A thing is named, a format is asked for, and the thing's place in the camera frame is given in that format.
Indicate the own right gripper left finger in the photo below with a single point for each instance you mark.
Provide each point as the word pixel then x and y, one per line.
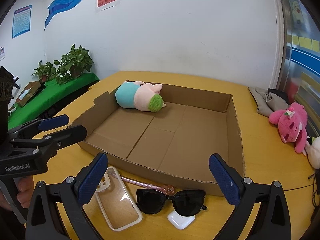
pixel 44 220

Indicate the blue framed wall poster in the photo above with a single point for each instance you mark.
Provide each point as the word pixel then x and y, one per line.
pixel 21 21

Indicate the white plush toy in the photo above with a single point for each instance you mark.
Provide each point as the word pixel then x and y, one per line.
pixel 312 149

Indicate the white earbuds case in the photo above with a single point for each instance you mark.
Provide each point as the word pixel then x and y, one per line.
pixel 178 221

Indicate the pink teal plush pig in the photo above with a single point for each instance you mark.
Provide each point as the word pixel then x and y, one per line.
pixel 141 96

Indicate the green table cloth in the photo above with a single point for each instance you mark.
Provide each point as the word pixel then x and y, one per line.
pixel 51 94

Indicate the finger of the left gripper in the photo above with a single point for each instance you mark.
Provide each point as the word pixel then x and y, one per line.
pixel 50 144
pixel 34 127

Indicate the cardboard tissue box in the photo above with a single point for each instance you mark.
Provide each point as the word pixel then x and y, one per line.
pixel 27 93

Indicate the pink plush toy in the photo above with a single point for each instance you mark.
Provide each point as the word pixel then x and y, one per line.
pixel 291 123

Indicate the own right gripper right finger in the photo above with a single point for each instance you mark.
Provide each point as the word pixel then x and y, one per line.
pixel 272 220

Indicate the black sunglasses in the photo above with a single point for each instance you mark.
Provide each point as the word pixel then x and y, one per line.
pixel 186 203

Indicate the person's left hand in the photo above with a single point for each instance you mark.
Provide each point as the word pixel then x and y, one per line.
pixel 25 192

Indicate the brown cardboard box tray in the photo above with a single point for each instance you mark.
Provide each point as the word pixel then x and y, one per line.
pixel 172 146

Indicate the small potted green plant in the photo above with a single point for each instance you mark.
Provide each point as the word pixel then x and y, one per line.
pixel 45 72

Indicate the grey folded cloth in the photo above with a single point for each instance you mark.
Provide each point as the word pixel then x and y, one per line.
pixel 267 102

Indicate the pink bear-topped pen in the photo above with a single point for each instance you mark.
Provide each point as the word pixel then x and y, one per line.
pixel 166 189

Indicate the clear white phone case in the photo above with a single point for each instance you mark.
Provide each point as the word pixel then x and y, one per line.
pixel 116 204

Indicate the large potted green plant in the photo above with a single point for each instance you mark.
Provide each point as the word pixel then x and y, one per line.
pixel 73 64

